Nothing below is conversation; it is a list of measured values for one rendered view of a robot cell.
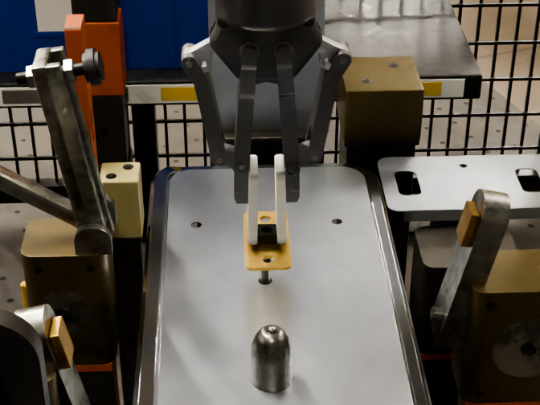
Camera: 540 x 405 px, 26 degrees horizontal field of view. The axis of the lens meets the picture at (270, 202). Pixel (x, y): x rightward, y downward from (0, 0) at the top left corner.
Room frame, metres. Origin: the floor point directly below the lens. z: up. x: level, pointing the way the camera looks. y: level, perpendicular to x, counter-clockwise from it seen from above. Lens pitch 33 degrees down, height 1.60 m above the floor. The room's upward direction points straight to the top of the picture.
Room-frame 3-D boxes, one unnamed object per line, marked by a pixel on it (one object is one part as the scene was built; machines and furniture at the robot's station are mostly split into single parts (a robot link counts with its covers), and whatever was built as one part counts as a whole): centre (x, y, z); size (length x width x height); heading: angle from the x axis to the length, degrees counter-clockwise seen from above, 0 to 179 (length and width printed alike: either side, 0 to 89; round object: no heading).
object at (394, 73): (1.09, -0.11, 0.88); 0.08 x 0.08 x 0.36; 2
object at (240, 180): (0.81, 0.03, 1.11); 0.03 x 0.01 x 0.05; 92
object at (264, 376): (0.68, 0.00, 1.02); 0.03 x 0.03 x 0.07
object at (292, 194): (0.81, -0.03, 1.11); 0.03 x 0.01 x 0.05; 92
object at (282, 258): (0.81, 0.00, 1.05); 0.08 x 0.04 x 0.01; 2
